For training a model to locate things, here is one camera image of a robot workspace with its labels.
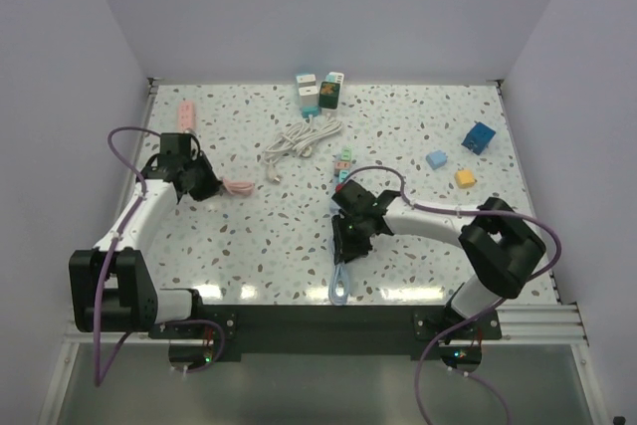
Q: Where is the pink power strip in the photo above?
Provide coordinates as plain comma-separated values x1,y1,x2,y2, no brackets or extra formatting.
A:
177,101,255,197

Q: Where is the light blue power strip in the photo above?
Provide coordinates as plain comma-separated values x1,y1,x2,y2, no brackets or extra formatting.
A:
327,165,355,306

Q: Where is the light blue plug adapter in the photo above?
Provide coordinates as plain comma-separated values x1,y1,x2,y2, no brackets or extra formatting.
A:
426,150,448,170

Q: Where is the yellow plug adapter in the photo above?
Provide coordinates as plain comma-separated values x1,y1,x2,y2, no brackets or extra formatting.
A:
454,169,477,189

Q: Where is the blue cube socket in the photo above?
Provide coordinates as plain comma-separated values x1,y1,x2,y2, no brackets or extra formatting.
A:
462,122,496,155

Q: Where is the mint green plug adapter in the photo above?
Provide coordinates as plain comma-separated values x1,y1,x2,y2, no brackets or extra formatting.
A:
340,147,352,161

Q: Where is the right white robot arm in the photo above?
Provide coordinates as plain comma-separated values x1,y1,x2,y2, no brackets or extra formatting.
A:
332,180,546,338

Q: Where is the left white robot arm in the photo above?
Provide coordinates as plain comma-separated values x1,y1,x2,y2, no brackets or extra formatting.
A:
69,131,222,337

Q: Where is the white power strip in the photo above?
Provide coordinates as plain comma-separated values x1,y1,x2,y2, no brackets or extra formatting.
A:
262,106,343,184

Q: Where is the green picture charger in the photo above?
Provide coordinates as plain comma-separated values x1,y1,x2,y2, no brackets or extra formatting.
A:
318,81,340,110

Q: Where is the white charger front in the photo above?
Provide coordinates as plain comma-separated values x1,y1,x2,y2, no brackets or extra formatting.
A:
298,85,319,108

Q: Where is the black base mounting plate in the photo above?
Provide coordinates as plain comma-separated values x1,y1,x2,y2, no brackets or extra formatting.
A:
148,303,504,362

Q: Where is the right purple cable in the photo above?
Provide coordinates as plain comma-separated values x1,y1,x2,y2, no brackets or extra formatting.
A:
342,165,564,425

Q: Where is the purple cable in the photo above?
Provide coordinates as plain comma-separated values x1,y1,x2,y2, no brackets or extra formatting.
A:
93,125,200,387
342,165,564,425

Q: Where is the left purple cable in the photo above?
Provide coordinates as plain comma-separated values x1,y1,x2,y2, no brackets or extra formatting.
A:
93,125,200,387

